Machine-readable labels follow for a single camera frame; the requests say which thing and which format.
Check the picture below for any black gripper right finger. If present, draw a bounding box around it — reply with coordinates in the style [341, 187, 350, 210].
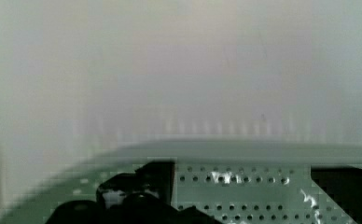
[311, 167, 362, 224]

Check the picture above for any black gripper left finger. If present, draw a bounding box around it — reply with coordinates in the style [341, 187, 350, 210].
[45, 161, 222, 224]

